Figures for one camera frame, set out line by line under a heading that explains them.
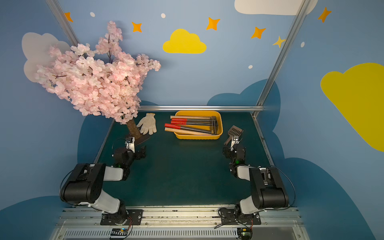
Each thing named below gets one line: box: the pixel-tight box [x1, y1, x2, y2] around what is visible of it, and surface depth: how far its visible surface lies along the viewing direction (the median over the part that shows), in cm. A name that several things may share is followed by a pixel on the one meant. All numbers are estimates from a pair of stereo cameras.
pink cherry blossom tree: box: [36, 21, 162, 140], surface depth 63 cm
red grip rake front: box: [165, 120, 216, 135], surface depth 106 cm
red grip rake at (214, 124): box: [171, 121, 219, 135], surface depth 107 cm
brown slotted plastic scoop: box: [224, 125, 244, 146], surface depth 113 cm
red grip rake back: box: [171, 116, 217, 132], surface depth 112 cm
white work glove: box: [136, 113, 157, 135], surface depth 117 cm
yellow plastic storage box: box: [173, 110, 224, 140], surface depth 106 cm
